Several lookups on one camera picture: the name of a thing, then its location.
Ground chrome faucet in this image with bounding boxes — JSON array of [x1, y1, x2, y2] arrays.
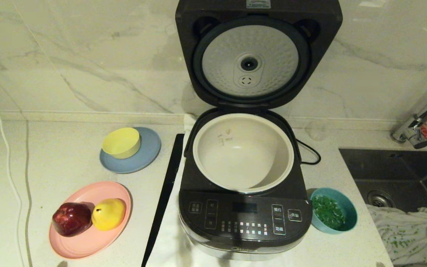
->
[[390, 82, 427, 149]]

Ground black rice cooker lid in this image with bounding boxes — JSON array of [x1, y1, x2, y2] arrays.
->
[[175, 0, 344, 110]]

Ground teal bowl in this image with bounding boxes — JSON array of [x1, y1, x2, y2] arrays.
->
[[311, 187, 358, 235]]

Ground green rice grains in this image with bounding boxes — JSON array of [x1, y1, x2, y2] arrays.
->
[[312, 195, 346, 230]]

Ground sink drain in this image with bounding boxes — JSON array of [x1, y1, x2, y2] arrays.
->
[[367, 190, 397, 208]]

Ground yellow bowl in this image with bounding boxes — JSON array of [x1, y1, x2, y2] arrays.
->
[[102, 128, 141, 159]]

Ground steel sink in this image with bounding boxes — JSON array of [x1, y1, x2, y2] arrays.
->
[[339, 148, 427, 266]]

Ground yellow pear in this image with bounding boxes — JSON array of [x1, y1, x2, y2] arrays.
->
[[91, 198, 126, 231]]

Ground black rice cooker body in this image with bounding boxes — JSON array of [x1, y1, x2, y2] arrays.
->
[[178, 108, 313, 262]]

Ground blue plate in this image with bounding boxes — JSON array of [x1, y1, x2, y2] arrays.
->
[[99, 127, 161, 174]]

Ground flat black strip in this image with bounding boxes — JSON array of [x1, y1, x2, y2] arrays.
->
[[141, 133, 185, 267]]

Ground white inner pot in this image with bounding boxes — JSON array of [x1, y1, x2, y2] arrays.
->
[[192, 113, 295, 195]]

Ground black power cord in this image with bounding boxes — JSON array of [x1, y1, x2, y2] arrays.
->
[[298, 140, 321, 165]]

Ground white cloth with green specks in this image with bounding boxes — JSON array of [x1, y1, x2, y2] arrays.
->
[[367, 204, 427, 266]]

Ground red apple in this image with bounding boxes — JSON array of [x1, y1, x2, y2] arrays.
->
[[52, 202, 95, 237]]

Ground pink plate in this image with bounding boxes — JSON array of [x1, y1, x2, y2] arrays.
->
[[49, 181, 132, 259]]

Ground white cable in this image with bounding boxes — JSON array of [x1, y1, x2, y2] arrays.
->
[[0, 61, 26, 267]]

